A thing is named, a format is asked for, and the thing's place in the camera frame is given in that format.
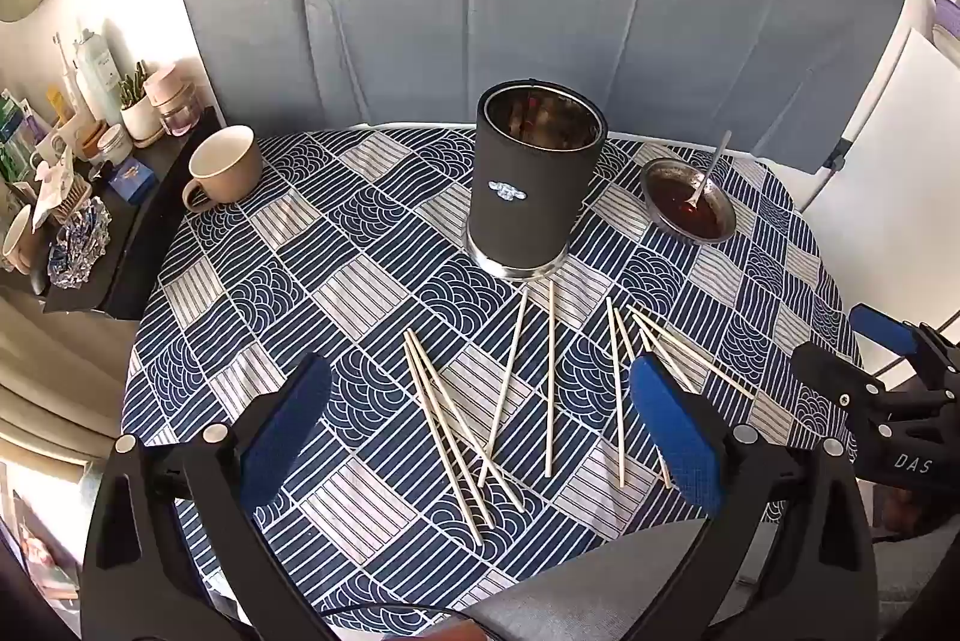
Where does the metal bowl of dark sauce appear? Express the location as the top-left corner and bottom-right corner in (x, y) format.
(641, 156), (737, 245)

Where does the small plant in white pot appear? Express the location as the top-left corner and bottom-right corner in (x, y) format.
(118, 60), (164, 148)

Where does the white spray bottle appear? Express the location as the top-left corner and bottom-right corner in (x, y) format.
(73, 28), (121, 125)

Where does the white board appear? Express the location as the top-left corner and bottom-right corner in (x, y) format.
(795, 28), (960, 380)

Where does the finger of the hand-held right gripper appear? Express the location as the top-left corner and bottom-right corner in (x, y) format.
(850, 303), (960, 380)
(791, 341), (890, 421)

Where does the black cylindrical utensil holder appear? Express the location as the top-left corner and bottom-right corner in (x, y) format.
(466, 79), (607, 280)

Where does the white electric toothbrush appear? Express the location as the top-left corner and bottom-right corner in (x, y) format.
(52, 34), (83, 118)

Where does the person's grey clothing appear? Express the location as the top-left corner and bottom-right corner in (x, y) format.
(450, 521), (758, 641)

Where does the wooden chopstick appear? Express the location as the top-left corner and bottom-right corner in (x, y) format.
(403, 330), (485, 546)
(478, 289), (529, 488)
(410, 333), (526, 513)
(634, 315), (741, 392)
(627, 306), (757, 401)
(606, 297), (626, 488)
(613, 308), (672, 490)
(406, 342), (495, 529)
(636, 326), (700, 392)

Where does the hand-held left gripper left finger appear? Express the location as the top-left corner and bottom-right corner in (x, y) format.
(81, 352), (335, 641)

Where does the blue box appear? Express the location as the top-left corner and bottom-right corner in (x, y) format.
(107, 157), (158, 203)

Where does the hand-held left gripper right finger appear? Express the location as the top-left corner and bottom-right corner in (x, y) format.
(628, 352), (878, 641)

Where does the metal spoon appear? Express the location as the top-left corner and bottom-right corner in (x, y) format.
(684, 130), (733, 213)

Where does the beige ceramic mug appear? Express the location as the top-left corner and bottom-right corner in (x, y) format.
(181, 125), (263, 213)

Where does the small beige cup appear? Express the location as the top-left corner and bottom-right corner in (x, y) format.
(0, 210), (38, 275)

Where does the pink glass jar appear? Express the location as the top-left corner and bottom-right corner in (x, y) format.
(161, 90), (202, 136)

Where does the small white jar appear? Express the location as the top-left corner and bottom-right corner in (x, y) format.
(97, 124), (134, 164)

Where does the blue patterned tablecloth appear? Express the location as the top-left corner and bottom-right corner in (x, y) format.
(124, 124), (863, 634)

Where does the white crumpled paper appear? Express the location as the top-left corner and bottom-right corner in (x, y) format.
(30, 142), (80, 233)

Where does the purple object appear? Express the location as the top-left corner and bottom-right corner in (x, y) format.
(932, 0), (960, 46)

